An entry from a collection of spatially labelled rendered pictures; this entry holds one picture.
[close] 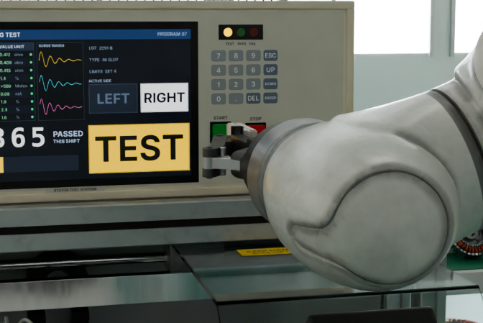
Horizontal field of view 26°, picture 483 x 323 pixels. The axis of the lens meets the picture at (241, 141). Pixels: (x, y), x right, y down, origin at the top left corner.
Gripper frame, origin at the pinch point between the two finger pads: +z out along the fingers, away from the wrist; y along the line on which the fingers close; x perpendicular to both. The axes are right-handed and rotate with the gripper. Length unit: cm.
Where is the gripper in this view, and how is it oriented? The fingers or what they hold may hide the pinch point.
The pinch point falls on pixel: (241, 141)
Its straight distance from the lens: 101.3
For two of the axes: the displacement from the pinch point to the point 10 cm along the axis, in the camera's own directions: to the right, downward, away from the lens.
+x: 0.0, -9.9, -1.2
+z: -2.2, -1.2, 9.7
